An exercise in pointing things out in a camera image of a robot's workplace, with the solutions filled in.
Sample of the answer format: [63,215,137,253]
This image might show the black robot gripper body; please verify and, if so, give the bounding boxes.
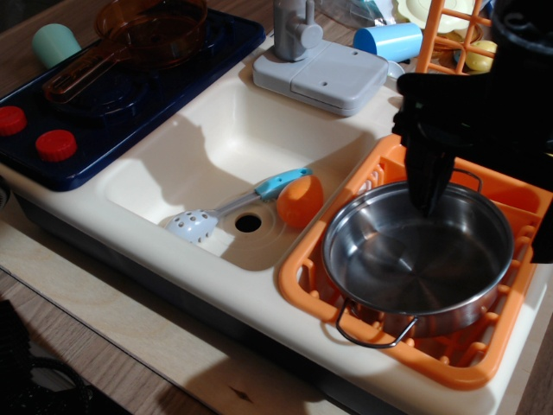
[393,65,552,190]

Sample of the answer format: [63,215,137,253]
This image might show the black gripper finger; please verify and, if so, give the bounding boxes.
[404,138,454,217]
[531,201,553,264]

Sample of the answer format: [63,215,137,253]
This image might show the stainless steel pan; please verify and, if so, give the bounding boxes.
[321,182,514,342]

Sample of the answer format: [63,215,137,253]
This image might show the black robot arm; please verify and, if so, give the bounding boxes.
[392,1,552,215]

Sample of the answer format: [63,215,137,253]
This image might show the orange plastic drying rack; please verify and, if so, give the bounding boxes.
[279,135,552,390]

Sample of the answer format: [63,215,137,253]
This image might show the cream toy sink unit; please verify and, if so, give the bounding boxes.
[1,61,552,414]

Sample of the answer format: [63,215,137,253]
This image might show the yellow toy lemon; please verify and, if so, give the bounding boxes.
[465,40,497,73]

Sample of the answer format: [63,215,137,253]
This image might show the grey toy faucet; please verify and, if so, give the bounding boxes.
[253,1,389,117]

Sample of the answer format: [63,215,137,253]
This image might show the light blue cup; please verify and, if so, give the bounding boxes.
[353,22,423,62]

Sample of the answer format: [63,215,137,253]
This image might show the orange plastic egg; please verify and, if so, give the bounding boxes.
[276,176,324,228]

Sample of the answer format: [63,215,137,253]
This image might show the pale yellow plate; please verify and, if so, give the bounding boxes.
[397,0,474,34]

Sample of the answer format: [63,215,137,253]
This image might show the amber transparent saucepan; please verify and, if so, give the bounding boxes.
[42,1,207,103]

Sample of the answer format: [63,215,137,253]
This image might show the dark blue toy stovetop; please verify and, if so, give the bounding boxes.
[1,10,265,191]

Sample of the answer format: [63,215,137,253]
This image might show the red stove knob front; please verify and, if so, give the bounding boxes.
[35,130,78,163]

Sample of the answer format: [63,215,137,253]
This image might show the red stove knob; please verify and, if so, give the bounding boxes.
[0,105,28,137]
[35,130,78,163]

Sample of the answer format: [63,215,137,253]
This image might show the mint green cup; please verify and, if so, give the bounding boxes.
[31,23,82,69]

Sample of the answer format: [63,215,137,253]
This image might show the red stove knob rear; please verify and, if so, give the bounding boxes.
[0,105,28,137]

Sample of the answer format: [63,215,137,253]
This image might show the orange wire basket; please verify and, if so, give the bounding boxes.
[415,1,495,75]

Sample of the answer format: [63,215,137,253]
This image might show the slotted spoon blue handle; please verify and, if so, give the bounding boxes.
[164,168,313,245]

